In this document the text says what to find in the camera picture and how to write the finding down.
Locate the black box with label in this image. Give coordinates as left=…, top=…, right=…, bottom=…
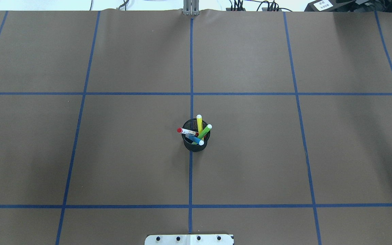
left=304, top=0, right=355, bottom=12

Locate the blue highlighter pen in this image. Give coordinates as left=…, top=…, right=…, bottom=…
left=186, top=135, right=205, bottom=146

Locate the yellow highlighter pen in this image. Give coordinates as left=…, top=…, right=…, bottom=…
left=196, top=114, right=203, bottom=136

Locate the brown table mat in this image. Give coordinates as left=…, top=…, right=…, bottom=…
left=0, top=9, right=392, bottom=245

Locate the black mesh pen cup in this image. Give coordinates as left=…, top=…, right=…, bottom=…
left=181, top=118, right=211, bottom=152

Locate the green highlighter pen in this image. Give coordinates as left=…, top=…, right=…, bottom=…
left=198, top=124, right=212, bottom=140

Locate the white metal base plate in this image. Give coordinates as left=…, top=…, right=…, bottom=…
left=144, top=234, right=234, bottom=245

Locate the red and white marker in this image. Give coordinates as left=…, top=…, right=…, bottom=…
left=177, top=128, right=199, bottom=136

